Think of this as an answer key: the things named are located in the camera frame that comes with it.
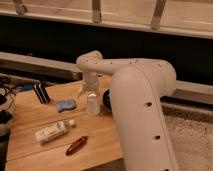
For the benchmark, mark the plastic bottle with label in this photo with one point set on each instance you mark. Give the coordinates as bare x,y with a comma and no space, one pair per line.
54,131

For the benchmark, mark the dark red pocket knife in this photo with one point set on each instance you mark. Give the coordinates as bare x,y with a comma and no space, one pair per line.
76,145

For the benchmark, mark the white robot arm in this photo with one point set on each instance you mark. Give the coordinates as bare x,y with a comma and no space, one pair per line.
136,86

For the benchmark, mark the wooden table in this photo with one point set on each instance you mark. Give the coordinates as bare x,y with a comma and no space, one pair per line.
26,154

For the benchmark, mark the black bowl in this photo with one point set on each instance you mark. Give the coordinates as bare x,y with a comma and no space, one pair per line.
106,99

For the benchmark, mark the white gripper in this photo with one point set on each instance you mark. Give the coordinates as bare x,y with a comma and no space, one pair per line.
90,83

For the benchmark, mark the blue sponge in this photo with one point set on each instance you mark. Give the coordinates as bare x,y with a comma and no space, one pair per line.
65,105

